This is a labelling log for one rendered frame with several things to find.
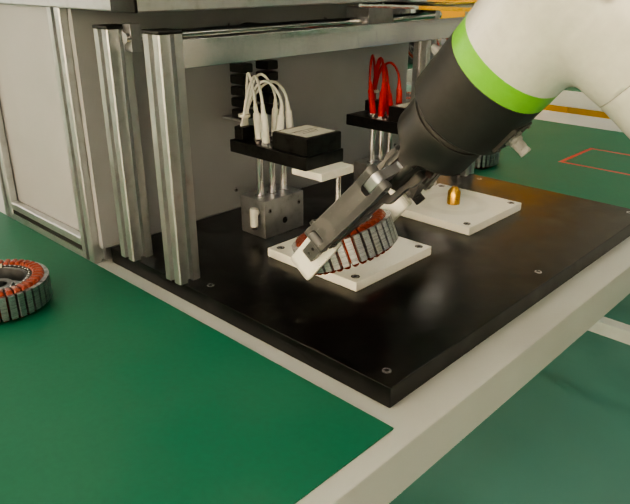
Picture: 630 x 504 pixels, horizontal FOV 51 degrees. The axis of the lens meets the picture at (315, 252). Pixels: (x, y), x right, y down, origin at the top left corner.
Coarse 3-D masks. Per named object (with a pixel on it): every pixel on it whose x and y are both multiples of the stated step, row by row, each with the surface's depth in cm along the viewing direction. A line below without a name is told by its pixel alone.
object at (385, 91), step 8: (376, 64) 104; (384, 64) 102; (392, 64) 103; (376, 72) 105; (384, 72) 104; (376, 80) 106; (384, 80) 100; (376, 88) 107; (384, 88) 100; (400, 88) 104; (368, 96) 104; (384, 96) 101; (400, 96) 104; (368, 104) 108; (376, 104) 108; (384, 104) 101; (392, 104) 103; (384, 112) 102
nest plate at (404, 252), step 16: (288, 240) 87; (400, 240) 87; (272, 256) 84; (288, 256) 82; (384, 256) 82; (400, 256) 82; (416, 256) 83; (336, 272) 77; (352, 272) 77; (368, 272) 77; (384, 272) 78; (352, 288) 76
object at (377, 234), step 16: (368, 224) 66; (384, 224) 67; (304, 240) 69; (352, 240) 66; (368, 240) 66; (384, 240) 67; (336, 256) 66; (352, 256) 66; (368, 256) 66; (320, 272) 67
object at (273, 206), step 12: (252, 192) 92; (264, 192) 92; (276, 192) 92; (288, 192) 92; (300, 192) 93; (252, 204) 90; (264, 204) 88; (276, 204) 90; (288, 204) 92; (300, 204) 93; (264, 216) 89; (276, 216) 91; (288, 216) 92; (300, 216) 94; (264, 228) 90; (276, 228) 91; (288, 228) 93
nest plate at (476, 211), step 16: (432, 192) 106; (464, 192) 106; (416, 208) 98; (432, 208) 98; (448, 208) 98; (464, 208) 98; (480, 208) 98; (496, 208) 98; (512, 208) 99; (432, 224) 95; (448, 224) 93; (464, 224) 92; (480, 224) 93
